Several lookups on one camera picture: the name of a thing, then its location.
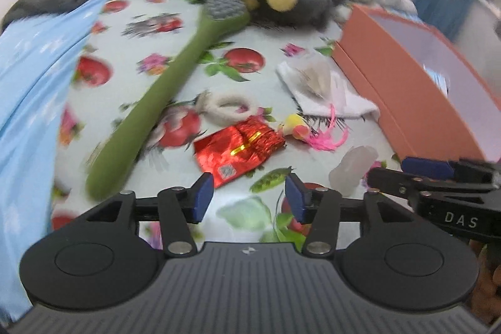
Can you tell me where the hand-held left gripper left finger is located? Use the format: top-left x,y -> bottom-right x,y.
84,173 -> 215,257

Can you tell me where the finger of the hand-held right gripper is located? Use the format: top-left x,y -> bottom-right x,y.
402,157 -> 498,184
367,167 -> 494,199

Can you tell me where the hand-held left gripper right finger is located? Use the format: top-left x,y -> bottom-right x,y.
285,173 -> 416,256

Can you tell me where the red foil bag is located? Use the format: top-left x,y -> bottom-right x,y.
194,116 -> 286,189

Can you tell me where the pink feather toy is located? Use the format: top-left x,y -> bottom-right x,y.
282,105 -> 351,152

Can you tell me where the orange cardboard box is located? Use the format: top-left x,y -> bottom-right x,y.
333,4 -> 501,163

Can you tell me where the blue face mask pack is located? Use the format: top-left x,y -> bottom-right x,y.
423,62 -> 451,93

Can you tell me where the white cloth pouch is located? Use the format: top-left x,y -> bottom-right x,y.
276,54 -> 380,120

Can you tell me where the translucent squishy toy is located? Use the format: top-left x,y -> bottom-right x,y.
328,146 -> 379,198

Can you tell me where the white fluffy scrunchie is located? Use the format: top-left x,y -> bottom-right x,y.
196,91 -> 261,125

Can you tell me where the green massage brush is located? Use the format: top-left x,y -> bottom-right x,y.
86,0 -> 251,199

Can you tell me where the fruit print tablecloth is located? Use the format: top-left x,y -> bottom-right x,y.
51,0 -> 405,245

